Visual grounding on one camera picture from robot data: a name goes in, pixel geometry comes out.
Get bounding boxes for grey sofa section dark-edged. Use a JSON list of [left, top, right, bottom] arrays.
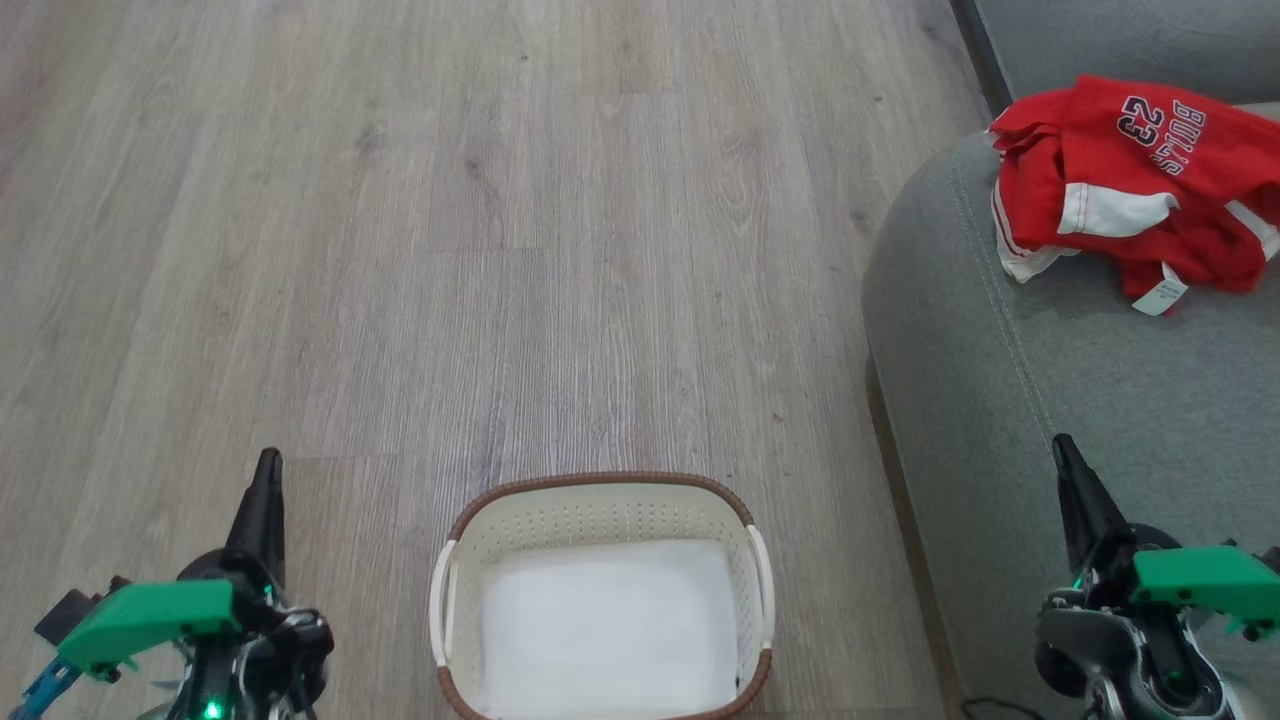
[[950, 0, 1280, 106]]

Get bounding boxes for black blue arm cable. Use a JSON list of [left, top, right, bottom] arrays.
[[960, 697, 1046, 720], [8, 655, 83, 720]]

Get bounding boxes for black blue right arm cable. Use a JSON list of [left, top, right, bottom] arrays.
[[960, 697, 1046, 720]]

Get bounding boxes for grey sofa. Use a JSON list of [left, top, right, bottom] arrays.
[[862, 100, 1280, 720]]

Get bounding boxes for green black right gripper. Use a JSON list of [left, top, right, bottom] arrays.
[[1052, 433, 1280, 641]]

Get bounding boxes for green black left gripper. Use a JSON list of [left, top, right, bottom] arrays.
[[58, 448, 291, 683]]

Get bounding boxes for red white basketball jersey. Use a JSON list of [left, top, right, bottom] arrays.
[[988, 74, 1280, 317]]

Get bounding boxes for black blue left arm cable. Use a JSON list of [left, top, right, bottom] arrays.
[[8, 655, 83, 720]]

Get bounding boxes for cream laundry basket brown rim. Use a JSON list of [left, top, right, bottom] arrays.
[[428, 472, 777, 720]]

